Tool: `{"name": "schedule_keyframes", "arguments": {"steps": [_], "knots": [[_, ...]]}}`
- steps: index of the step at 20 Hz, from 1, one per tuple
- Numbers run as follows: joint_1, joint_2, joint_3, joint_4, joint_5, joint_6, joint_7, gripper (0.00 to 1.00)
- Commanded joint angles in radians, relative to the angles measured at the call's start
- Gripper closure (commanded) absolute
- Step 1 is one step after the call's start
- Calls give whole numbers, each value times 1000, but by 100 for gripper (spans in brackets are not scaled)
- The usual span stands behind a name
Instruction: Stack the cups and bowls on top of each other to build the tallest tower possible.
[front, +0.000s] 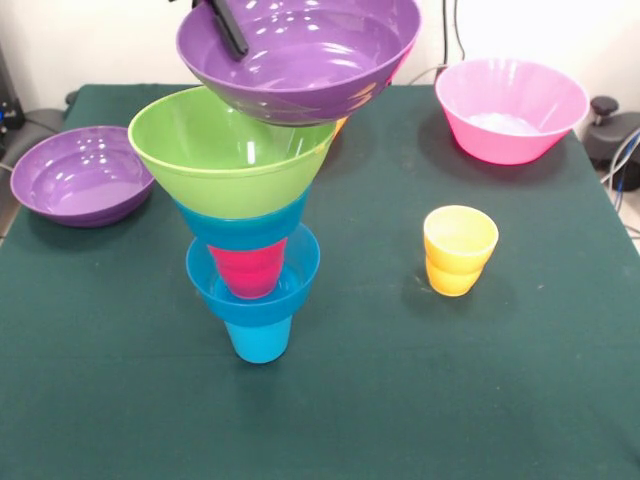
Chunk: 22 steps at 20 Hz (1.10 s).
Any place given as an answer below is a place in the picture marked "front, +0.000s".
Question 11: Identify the grey rounded base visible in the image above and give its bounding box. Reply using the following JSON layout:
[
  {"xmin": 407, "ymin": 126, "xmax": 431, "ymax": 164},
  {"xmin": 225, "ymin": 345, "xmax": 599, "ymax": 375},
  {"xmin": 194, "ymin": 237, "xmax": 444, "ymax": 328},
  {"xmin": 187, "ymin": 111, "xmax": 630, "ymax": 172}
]
[{"xmin": 19, "ymin": 107, "xmax": 69, "ymax": 146}]

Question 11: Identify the dark green tablecloth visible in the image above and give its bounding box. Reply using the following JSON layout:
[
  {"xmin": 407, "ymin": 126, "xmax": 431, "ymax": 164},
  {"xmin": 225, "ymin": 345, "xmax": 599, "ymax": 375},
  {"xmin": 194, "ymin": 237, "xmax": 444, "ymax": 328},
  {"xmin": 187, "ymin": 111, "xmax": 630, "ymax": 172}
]
[{"xmin": 0, "ymin": 82, "xmax": 640, "ymax": 480}]

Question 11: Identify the small blue plastic bowl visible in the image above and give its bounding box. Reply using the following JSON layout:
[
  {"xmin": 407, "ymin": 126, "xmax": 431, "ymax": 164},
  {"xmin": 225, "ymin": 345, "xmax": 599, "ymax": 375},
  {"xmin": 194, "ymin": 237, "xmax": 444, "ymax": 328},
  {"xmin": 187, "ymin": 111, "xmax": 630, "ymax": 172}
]
[
  {"xmin": 175, "ymin": 187, "xmax": 309, "ymax": 250},
  {"xmin": 185, "ymin": 222, "xmax": 321, "ymax": 325}
]

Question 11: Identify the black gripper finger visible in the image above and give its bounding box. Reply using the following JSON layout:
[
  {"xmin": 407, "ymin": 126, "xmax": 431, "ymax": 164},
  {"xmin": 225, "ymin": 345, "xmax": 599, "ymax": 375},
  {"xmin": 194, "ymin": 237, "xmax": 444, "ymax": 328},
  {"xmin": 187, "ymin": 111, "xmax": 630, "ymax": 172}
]
[{"xmin": 207, "ymin": 0, "xmax": 250, "ymax": 62}]

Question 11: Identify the black hanging cable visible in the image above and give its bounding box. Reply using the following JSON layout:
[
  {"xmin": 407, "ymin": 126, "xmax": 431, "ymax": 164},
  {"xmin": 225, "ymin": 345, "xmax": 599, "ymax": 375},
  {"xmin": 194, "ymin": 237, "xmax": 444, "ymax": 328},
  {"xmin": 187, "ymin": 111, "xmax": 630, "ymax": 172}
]
[{"xmin": 442, "ymin": 0, "xmax": 467, "ymax": 69}]

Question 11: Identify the yellow plastic cup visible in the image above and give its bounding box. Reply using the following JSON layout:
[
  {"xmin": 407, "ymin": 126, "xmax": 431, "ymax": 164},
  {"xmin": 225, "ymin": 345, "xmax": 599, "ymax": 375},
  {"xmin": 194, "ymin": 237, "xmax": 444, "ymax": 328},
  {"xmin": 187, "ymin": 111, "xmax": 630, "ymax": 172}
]
[{"xmin": 423, "ymin": 204, "xmax": 500, "ymax": 298}]

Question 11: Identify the purple plastic bowl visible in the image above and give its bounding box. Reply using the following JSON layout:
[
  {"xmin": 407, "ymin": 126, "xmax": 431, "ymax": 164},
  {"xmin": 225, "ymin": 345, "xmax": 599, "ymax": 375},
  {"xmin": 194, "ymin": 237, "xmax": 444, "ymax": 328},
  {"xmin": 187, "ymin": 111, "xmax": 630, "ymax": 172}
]
[
  {"xmin": 9, "ymin": 125, "xmax": 157, "ymax": 229},
  {"xmin": 175, "ymin": 0, "xmax": 424, "ymax": 127}
]

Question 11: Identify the black equipment box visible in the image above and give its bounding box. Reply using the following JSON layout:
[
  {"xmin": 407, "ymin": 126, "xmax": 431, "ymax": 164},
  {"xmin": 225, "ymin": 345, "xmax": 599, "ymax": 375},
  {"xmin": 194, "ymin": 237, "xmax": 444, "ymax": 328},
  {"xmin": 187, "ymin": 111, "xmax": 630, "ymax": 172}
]
[{"xmin": 0, "ymin": 44, "xmax": 26, "ymax": 156}]

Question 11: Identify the bundle of light cables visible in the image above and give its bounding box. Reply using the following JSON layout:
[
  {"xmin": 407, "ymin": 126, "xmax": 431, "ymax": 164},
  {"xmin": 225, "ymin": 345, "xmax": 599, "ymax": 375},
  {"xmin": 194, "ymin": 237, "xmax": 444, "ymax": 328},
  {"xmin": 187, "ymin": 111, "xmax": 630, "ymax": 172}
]
[{"xmin": 599, "ymin": 127, "xmax": 640, "ymax": 239}]

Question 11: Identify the green plastic bowl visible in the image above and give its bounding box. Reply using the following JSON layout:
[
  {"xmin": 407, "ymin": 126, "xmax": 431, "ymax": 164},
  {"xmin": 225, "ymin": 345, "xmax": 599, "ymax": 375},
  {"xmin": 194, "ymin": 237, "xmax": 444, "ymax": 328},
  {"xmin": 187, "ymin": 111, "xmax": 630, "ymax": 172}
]
[{"xmin": 127, "ymin": 85, "xmax": 337, "ymax": 221}]

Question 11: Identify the red plastic cup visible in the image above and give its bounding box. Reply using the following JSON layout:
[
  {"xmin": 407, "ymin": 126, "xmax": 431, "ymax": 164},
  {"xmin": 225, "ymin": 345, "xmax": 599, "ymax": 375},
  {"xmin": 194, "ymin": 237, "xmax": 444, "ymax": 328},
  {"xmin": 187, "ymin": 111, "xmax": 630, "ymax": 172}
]
[{"xmin": 207, "ymin": 235, "xmax": 289, "ymax": 300}]

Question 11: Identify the blue plastic cup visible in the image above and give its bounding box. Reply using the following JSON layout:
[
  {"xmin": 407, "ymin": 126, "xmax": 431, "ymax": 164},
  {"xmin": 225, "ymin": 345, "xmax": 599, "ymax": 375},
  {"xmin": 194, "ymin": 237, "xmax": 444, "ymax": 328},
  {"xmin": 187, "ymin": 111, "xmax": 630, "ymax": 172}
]
[{"xmin": 223, "ymin": 314, "xmax": 292, "ymax": 364}]

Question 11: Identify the pink plastic bowl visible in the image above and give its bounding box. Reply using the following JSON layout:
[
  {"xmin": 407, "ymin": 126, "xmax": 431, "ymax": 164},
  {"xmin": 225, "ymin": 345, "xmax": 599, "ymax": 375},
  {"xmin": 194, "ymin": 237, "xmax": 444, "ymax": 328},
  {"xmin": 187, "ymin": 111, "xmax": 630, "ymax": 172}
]
[{"xmin": 434, "ymin": 57, "xmax": 591, "ymax": 166}]

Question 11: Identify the black clamp with knob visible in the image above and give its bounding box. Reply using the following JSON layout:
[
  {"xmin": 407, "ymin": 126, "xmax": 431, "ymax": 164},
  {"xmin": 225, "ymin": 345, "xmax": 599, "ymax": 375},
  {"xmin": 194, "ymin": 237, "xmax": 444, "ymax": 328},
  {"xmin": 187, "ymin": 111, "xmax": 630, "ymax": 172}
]
[{"xmin": 582, "ymin": 95, "xmax": 640, "ymax": 169}]

